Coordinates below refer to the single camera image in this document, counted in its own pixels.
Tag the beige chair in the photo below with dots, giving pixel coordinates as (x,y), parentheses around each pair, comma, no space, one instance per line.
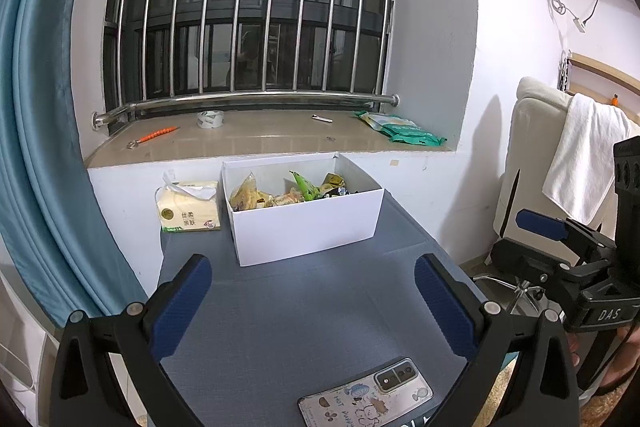
(530,157)

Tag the yellow tissue pack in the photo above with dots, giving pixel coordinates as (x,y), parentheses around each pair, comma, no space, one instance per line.
(187,212)

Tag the pale green flat packet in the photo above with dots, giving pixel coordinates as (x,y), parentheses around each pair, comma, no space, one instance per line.
(377,119)

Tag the small metal clip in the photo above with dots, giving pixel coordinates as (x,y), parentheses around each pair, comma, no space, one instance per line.
(322,118)

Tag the person's right hand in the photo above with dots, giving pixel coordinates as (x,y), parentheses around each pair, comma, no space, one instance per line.
(627,354)

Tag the smartphone with cartoon case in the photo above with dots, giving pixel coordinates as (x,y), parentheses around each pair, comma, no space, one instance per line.
(360,399)

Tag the steel window guard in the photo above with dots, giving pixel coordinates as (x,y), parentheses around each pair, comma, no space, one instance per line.
(250,96)

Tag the white towel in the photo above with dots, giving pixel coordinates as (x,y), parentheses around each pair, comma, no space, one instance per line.
(585,157)

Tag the clear tape roll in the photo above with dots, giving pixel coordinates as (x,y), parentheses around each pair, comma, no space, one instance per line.
(210,119)

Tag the white cardboard box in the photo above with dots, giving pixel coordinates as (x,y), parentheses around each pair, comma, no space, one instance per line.
(305,229)

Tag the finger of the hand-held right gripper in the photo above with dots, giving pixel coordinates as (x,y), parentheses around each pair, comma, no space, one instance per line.
(530,262)
(542,226)

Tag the tan snack packet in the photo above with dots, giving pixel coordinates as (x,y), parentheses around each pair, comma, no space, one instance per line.
(245,194)

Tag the stone windowsill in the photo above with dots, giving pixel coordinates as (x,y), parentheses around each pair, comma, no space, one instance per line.
(275,142)

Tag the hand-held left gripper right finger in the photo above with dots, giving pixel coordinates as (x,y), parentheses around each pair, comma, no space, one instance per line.
(442,302)

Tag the blue curtain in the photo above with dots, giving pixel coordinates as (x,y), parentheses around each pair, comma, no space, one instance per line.
(45,132)

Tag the black yellow snack packet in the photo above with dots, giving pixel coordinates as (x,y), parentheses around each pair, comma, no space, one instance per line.
(335,184)

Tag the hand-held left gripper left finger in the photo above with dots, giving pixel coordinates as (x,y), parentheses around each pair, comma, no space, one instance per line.
(182,302)

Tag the green snack packet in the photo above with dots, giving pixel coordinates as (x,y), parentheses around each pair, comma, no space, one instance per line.
(306,187)

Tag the green wipes pack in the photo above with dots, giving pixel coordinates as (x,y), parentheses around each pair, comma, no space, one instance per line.
(415,134)

